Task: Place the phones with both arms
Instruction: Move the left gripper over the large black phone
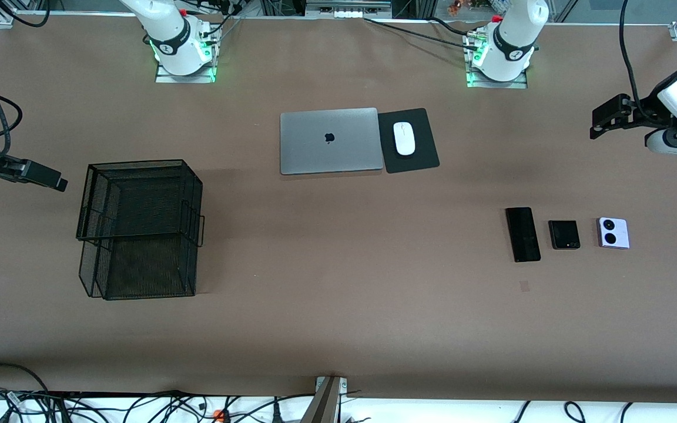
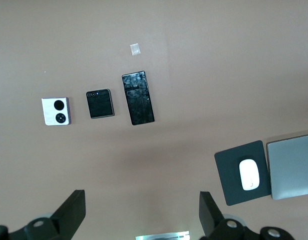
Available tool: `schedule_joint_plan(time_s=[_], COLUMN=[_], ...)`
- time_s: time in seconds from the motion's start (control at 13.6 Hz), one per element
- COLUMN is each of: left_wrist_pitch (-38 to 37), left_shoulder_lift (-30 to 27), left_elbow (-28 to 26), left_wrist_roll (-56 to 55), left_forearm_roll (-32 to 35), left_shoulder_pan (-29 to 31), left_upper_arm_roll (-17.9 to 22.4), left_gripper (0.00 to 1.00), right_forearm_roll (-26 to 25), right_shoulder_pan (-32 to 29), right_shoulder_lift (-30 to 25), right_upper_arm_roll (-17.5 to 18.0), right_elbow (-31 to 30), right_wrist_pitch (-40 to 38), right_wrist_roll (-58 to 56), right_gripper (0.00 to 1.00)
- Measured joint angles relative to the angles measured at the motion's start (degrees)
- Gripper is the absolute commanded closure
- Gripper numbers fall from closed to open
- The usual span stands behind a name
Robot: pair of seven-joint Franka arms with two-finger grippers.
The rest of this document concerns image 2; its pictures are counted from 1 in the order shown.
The white lavender flip phone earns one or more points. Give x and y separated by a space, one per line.
49 112

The small clear tape piece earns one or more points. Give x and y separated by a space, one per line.
135 49

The grey closed laptop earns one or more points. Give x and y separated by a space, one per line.
291 170

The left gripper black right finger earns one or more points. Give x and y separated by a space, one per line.
211 220

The black flip phone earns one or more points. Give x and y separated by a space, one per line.
101 106

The black slab smartphone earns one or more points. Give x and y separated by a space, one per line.
138 100

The black mouse pad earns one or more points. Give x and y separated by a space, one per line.
229 175

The white computer mouse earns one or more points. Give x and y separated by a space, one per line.
249 175

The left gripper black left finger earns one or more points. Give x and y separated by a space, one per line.
68 215

